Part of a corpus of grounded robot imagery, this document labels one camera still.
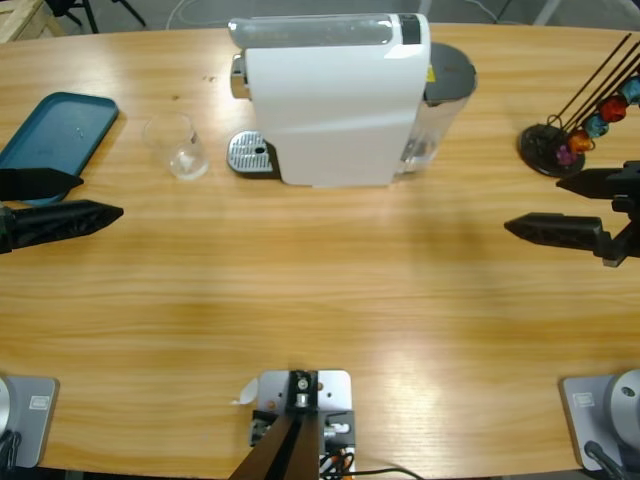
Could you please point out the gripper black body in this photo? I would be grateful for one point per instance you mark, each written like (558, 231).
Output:
(4, 230)
(631, 185)

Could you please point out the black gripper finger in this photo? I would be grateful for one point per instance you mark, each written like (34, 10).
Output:
(60, 222)
(595, 183)
(30, 184)
(560, 230)

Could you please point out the clear drinking glass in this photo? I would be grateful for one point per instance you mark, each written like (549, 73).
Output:
(185, 165)

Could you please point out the white capsule coffee machine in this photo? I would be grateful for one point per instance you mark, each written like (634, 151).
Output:
(330, 110)

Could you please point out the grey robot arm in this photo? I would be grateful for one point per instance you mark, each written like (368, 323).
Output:
(625, 400)
(30, 425)

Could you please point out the purple coffee capsule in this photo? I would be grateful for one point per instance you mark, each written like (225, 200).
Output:
(565, 156)

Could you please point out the orange coffee capsule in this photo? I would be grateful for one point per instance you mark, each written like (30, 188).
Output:
(580, 143)

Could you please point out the blue coffee capsule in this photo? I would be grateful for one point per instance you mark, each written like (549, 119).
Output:
(596, 126)
(633, 90)

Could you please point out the red coffee capsule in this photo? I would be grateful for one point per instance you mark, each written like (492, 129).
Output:
(614, 108)

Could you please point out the teal serving tray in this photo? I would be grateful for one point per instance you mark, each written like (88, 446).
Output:
(55, 130)

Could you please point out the black capsule holder with rods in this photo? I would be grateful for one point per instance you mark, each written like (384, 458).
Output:
(537, 145)

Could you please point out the wooden crate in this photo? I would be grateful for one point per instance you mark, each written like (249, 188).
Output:
(25, 20)

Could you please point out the black tripod stand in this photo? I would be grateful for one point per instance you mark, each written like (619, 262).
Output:
(65, 4)

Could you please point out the clear water tank dark lid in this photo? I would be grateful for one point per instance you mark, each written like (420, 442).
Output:
(450, 70)

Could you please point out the metal drip tray grate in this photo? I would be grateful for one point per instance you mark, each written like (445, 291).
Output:
(247, 150)

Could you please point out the white tape strip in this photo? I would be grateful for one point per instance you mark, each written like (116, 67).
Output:
(247, 392)

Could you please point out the white metal frame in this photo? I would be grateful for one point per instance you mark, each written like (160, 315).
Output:
(545, 12)

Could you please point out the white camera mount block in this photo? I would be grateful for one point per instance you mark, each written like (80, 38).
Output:
(335, 385)

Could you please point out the dark camera post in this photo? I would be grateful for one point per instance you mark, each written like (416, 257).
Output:
(285, 450)

